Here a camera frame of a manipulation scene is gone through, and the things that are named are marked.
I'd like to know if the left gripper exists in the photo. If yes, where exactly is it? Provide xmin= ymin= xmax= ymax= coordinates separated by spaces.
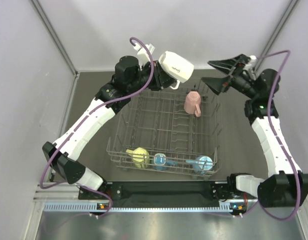
xmin=127 ymin=60 xmax=176 ymax=94

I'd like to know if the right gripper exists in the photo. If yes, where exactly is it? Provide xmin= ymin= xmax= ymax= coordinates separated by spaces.
xmin=201 ymin=54 xmax=258 ymax=100

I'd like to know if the white mug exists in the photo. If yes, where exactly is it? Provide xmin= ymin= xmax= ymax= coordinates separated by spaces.
xmin=158 ymin=51 xmax=194 ymax=90

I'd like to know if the pink mug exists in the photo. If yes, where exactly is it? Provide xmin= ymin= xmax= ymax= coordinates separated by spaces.
xmin=184 ymin=91 xmax=201 ymax=117

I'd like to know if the yellow mug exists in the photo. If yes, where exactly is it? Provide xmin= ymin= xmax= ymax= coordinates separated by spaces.
xmin=126 ymin=147 xmax=150 ymax=169

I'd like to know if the blue floral mug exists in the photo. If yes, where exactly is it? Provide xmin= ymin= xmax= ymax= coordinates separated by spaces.
xmin=152 ymin=153 xmax=178 ymax=171

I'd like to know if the plain blue mug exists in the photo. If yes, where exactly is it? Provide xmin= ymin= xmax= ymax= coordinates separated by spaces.
xmin=186 ymin=155 xmax=214 ymax=175

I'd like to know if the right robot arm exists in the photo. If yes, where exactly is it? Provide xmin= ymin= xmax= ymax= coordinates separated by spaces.
xmin=201 ymin=54 xmax=308 ymax=208

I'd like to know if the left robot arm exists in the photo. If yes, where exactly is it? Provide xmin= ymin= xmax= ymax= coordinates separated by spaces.
xmin=42 ymin=51 xmax=194 ymax=199

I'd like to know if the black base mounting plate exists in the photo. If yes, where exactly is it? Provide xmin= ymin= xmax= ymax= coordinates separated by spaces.
xmin=78 ymin=181 xmax=256 ymax=201

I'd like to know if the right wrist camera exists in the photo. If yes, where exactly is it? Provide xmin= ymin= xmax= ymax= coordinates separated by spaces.
xmin=243 ymin=55 xmax=257 ymax=80

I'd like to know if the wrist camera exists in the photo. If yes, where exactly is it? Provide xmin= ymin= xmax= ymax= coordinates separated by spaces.
xmin=134 ymin=43 xmax=155 ymax=66
xmin=243 ymin=55 xmax=257 ymax=80

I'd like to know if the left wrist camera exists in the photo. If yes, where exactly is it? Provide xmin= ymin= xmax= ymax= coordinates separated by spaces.
xmin=134 ymin=43 xmax=155 ymax=66

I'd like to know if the grey wire dish rack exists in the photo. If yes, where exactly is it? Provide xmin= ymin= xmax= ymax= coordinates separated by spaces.
xmin=107 ymin=76 xmax=223 ymax=180

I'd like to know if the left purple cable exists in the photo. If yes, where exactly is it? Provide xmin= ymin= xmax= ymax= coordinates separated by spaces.
xmin=39 ymin=37 xmax=113 ymax=217

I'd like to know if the purple cable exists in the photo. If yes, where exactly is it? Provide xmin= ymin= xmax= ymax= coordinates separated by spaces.
xmin=39 ymin=37 xmax=113 ymax=217
xmin=232 ymin=49 xmax=302 ymax=221

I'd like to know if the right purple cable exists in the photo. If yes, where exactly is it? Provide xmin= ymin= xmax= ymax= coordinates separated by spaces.
xmin=232 ymin=49 xmax=302 ymax=221

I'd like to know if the aluminium frame rail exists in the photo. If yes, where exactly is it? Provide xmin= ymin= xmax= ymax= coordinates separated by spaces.
xmin=34 ymin=184 xmax=256 ymax=216

